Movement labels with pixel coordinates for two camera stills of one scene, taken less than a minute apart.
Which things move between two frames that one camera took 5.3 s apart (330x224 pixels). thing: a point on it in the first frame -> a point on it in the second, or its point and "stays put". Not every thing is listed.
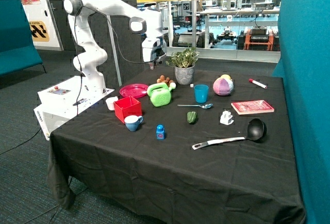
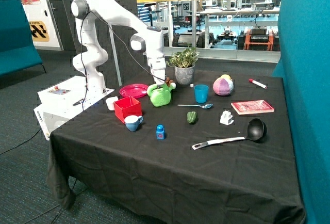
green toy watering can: x=159 y=94 stays put
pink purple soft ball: x=223 y=85 stays put
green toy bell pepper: x=192 y=117 stays put
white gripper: x=153 y=48 -> x=158 y=65
